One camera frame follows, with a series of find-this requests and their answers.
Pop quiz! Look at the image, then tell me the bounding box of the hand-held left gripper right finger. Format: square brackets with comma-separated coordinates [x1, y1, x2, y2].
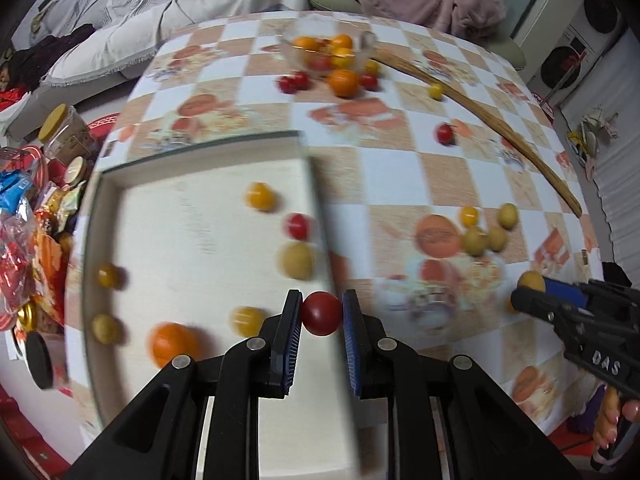
[341, 289, 583, 480]

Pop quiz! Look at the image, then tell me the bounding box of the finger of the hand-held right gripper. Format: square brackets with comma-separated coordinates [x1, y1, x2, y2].
[542, 276, 591, 311]
[510, 285, 571, 333]

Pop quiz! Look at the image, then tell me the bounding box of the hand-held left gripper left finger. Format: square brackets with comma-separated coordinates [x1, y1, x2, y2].
[65, 289, 305, 480]

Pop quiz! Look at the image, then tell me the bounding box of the white tray with green rim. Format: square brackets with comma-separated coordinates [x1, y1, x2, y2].
[79, 130, 366, 480]

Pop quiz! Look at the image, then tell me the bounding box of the person's right hand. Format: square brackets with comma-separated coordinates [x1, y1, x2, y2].
[592, 385, 640, 456]

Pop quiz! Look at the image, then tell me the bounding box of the black bag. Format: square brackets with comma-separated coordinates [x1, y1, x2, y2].
[602, 261, 640, 291]

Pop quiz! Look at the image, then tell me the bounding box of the pile of slippers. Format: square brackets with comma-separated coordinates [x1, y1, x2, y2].
[565, 105, 621, 178]

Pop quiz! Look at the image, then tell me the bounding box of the wooden back scratcher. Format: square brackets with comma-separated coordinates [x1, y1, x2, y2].
[372, 52, 583, 218]

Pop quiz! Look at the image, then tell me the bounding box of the black round lid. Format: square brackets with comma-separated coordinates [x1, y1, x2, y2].
[25, 332, 55, 390]

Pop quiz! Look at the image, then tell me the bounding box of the pile of snack packets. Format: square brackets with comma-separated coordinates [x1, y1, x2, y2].
[0, 180, 83, 331]

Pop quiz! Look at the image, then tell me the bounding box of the white washing machine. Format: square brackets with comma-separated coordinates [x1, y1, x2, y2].
[530, 0, 628, 111]

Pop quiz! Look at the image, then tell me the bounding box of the jar with beige lid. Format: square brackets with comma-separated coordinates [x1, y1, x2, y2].
[64, 156, 96, 186]

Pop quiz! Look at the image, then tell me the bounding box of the red patterned tin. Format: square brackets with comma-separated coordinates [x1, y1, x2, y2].
[82, 112, 123, 161]

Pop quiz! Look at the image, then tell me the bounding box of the clear glass bowl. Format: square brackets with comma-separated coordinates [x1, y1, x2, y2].
[277, 25, 378, 73]

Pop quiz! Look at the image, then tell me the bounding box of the blue snack packet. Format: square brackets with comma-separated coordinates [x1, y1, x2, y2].
[0, 169, 36, 221]

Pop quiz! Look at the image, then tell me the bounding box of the jar with yellow lid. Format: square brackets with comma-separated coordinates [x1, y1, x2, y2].
[39, 103, 98, 166]

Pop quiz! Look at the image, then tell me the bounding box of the white sofa cover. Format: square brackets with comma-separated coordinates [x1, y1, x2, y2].
[40, 0, 311, 91]

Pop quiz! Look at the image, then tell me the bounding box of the dark purple cloth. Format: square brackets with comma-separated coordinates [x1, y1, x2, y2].
[7, 35, 96, 86]

